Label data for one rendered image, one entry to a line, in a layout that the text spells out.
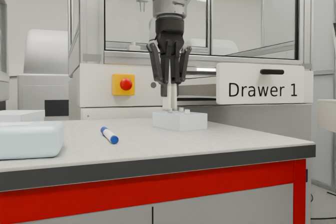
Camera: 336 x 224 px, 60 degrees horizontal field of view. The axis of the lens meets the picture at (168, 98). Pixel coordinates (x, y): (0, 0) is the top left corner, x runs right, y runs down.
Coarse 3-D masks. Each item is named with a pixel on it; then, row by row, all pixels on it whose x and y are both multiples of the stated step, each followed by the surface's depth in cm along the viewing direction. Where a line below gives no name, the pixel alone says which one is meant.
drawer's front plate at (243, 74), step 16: (224, 64) 76; (240, 64) 78; (256, 64) 80; (272, 64) 82; (224, 80) 77; (240, 80) 78; (256, 80) 80; (272, 80) 82; (288, 80) 84; (224, 96) 77; (240, 96) 78; (256, 96) 80; (272, 96) 82; (288, 96) 84
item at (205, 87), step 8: (192, 80) 95; (200, 80) 90; (208, 80) 85; (184, 88) 100; (192, 88) 95; (200, 88) 89; (208, 88) 85; (184, 96) 101; (192, 96) 95; (200, 96) 90; (208, 96) 85
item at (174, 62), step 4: (176, 44) 75; (176, 48) 75; (176, 52) 75; (172, 56) 76; (176, 56) 75; (172, 60) 76; (176, 60) 76; (172, 64) 77; (176, 64) 76; (172, 68) 77; (176, 68) 76; (172, 72) 77; (176, 72) 76; (172, 76) 77; (176, 76) 76; (176, 80) 76
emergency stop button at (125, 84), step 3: (123, 78) 95; (126, 78) 94; (120, 81) 94; (123, 81) 94; (126, 81) 94; (129, 81) 94; (120, 84) 94; (123, 84) 94; (126, 84) 94; (129, 84) 94; (123, 87) 94; (126, 87) 94; (129, 87) 95
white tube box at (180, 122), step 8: (152, 112) 77; (160, 112) 78; (176, 112) 78; (192, 112) 76; (152, 120) 77; (160, 120) 74; (168, 120) 71; (176, 120) 68; (184, 120) 68; (192, 120) 69; (200, 120) 70; (168, 128) 71; (176, 128) 68; (184, 128) 68; (192, 128) 69; (200, 128) 70
